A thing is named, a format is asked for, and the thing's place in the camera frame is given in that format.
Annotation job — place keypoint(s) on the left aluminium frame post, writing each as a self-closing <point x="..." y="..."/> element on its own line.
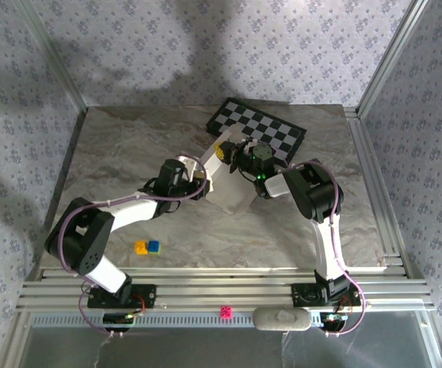
<point x="55" y="57"/>

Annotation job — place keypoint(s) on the white paper box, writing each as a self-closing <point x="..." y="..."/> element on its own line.
<point x="228" y="191"/>

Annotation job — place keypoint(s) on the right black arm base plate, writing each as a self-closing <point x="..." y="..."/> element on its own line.
<point x="301" y="295"/>

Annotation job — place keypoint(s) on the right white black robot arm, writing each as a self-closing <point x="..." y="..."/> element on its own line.
<point x="328" y="245"/>

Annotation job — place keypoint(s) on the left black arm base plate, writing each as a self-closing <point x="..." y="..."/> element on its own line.
<point x="144" y="297"/>

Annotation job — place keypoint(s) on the aluminium frame post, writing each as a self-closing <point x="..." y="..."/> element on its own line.
<point x="392" y="57"/>
<point x="55" y="57"/>

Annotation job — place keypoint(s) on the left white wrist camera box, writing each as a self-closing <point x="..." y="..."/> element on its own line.
<point x="190" y="163"/>

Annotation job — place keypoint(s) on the aluminium side rail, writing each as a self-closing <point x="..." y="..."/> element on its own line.
<point x="358" y="138"/>

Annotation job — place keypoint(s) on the blue green toy brick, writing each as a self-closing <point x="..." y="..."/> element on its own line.
<point x="154" y="247"/>

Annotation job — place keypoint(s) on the right aluminium frame post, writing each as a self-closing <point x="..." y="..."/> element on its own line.
<point x="392" y="57"/>

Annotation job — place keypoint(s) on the black white checkerboard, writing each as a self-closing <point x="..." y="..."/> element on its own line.
<point x="278" y="134"/>

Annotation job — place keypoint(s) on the grey metal sheet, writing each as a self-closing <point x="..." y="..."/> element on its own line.
<point x="205" y="349"/>

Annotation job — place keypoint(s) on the grey oval stone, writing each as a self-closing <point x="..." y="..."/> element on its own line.
<point x="281" y="319"/>

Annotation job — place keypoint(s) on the pink toy brick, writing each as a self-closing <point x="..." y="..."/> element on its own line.
<point x="227" y="312"/>

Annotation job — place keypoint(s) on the orange yellow toy brick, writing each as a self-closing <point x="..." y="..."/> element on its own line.
<point x="141" y="247"/>

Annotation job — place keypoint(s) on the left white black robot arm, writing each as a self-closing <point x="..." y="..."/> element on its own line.
<point x="129" y="212"/>

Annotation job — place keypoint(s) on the aluminium rail bed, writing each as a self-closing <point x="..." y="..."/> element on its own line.
<point x="221" y="291"/>

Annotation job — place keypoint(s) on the left small circuit board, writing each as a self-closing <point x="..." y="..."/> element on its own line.
<point x="117" y="318"/>

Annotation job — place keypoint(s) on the right small circuit board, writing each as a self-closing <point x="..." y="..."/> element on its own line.
<point x="334" y="319"/>

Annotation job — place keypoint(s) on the small circuit board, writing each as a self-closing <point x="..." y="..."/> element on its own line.
<point x="334" y="319"/>
<point x="117" y="318"/>

